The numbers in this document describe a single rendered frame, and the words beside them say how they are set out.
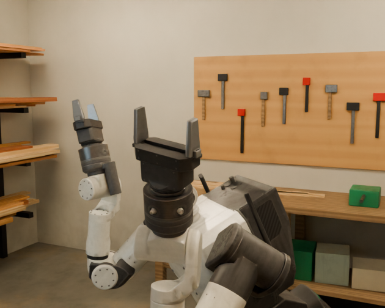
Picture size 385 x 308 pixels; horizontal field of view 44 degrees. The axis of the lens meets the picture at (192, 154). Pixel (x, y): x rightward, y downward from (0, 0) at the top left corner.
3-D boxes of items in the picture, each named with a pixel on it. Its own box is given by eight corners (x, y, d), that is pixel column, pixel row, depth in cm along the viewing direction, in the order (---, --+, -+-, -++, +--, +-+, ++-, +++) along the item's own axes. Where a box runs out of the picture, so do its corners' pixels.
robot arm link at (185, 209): (179, 167, 74) (181, 232, 79) (212, 146, 81) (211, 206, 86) (118, 150, 80) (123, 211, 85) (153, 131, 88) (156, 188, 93)
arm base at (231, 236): (253, 299, 112) (275, 255, 115) (275, 305, 99) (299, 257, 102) (199, 265, 110) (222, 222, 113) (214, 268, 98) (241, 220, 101)
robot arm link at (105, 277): (120, 285, 154) (165, 233, 152) (115, 303, 141) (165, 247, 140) (91, 263, 152) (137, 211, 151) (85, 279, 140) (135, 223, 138)
